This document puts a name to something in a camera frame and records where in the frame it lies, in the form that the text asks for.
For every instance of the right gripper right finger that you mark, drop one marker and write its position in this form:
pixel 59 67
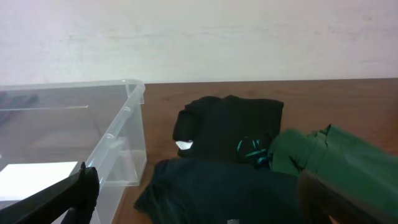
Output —
pixel 321 203

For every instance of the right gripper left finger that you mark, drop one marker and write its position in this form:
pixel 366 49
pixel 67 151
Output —
pixel 74 197

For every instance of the green garment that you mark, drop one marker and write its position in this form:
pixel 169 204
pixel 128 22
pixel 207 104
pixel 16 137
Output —
pixel 343 160

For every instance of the clear plastic storage bin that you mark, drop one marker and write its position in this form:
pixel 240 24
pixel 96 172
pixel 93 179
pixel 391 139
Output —
pixel 98 123

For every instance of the white label in bin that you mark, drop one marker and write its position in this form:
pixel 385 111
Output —
pixel 19 181

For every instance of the dark navy folded garment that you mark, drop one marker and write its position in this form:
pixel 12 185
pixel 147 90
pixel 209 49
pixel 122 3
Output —
pixel 197 191

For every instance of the black folded garment top right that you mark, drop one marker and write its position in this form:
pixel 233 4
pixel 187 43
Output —
pixel 229 129

